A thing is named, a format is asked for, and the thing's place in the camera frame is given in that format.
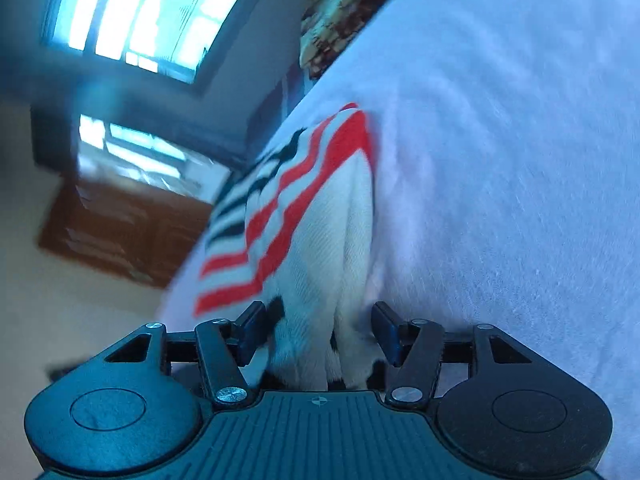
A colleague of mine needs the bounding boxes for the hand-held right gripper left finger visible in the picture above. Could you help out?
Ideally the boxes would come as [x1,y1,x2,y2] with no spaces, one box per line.
[103,301,268,408]

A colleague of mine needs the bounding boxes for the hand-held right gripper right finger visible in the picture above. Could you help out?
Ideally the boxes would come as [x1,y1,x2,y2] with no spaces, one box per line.
[371,301,534,406]

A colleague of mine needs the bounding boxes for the striped white knit sweater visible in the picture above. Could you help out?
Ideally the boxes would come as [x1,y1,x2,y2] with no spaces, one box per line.
[193,102,397,394]

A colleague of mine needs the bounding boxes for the brown wooden door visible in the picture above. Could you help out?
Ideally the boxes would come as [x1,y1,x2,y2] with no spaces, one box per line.
[37,174,217,289]

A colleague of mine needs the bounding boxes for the balcony window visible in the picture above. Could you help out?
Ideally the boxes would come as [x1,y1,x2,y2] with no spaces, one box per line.
[77,114,232,192]

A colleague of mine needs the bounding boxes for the striped purple bed sheet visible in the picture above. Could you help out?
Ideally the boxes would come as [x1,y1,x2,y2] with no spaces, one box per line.
[246,66,312,163]

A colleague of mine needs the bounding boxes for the folded printed blanket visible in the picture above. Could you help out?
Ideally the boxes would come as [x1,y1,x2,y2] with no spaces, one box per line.
[298,0,422,82]

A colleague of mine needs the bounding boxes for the large bedroom window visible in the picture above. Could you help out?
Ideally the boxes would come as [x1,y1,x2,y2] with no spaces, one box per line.
[42,0,252,86]

